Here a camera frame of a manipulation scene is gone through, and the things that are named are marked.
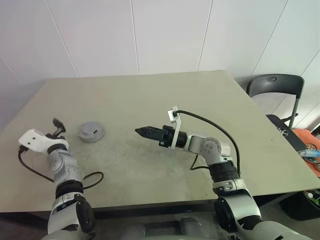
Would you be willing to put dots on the silver motor stator housing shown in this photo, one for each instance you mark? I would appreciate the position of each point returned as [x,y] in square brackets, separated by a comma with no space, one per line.
[96,138]

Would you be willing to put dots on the blue and white tube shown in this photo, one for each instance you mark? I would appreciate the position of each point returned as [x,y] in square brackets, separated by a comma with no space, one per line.
[310,153]

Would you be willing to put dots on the spoked motor rotor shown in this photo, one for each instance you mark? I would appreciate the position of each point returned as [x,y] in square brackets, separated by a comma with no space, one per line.
[283,131]

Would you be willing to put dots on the dark metal table frame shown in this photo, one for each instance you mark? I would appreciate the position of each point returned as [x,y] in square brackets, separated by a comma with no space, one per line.
[137,210]

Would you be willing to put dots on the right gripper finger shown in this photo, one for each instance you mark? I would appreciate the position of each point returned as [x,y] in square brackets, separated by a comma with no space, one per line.
[152,130]
[147,136]

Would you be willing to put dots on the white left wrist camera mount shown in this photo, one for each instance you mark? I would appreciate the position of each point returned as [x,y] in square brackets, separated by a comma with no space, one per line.
[33,140]

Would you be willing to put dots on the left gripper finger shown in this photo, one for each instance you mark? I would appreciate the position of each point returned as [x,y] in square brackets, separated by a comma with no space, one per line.
[58,122]
[62,129]

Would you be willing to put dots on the black folding chair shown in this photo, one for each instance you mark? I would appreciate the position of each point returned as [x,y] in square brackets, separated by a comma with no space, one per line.
[275,83]

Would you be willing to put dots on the round metal bearing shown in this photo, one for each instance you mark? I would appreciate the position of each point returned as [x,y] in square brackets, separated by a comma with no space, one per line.
[318,165]

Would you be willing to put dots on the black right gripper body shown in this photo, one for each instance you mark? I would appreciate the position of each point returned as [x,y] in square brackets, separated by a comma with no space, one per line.
[166,136]

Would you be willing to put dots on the small spoked wheel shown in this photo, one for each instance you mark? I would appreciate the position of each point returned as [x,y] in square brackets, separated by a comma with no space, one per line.
[310,146]

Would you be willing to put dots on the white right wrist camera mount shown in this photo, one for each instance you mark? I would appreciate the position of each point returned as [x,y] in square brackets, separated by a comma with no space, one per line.
[172,115]

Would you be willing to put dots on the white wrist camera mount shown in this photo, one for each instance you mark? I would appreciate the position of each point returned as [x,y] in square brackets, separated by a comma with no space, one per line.
[172,115]
[33,140]

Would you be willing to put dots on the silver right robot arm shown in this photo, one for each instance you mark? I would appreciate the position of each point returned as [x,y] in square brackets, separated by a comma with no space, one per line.
[210,147]

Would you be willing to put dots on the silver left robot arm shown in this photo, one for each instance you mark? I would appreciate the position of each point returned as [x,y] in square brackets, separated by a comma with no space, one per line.
[62,170]

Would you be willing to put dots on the black bin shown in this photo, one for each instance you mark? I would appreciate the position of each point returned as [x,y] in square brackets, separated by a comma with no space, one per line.
[298,210]

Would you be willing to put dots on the orange cloth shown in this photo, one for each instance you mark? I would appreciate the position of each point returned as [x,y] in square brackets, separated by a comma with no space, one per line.
[306,135]

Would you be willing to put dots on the black flat panel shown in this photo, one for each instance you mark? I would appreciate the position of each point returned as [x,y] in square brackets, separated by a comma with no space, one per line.
[295,142]

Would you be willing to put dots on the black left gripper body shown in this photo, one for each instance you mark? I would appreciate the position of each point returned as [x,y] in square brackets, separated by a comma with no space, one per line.
[56,135]

